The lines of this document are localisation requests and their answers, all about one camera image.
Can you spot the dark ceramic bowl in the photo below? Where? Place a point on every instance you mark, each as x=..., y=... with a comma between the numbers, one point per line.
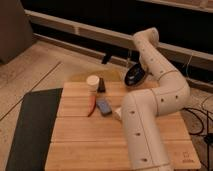
x=135, y=75

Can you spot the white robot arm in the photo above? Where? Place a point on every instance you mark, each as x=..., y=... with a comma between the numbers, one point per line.
x=140, y=108

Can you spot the small dark brown block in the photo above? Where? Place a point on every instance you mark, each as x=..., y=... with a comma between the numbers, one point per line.
x=101, y=87

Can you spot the white cylindrical jar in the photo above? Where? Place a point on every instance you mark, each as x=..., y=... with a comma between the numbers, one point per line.
x=92, y=82

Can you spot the white spray bottle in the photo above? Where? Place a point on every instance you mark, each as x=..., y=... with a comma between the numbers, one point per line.
x=118, y=113

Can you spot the black floor mat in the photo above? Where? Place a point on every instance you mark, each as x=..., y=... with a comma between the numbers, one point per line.
x=33, y=131

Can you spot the grey sofa corner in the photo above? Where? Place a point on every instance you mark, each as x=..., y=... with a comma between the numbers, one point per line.
x=16, y=34

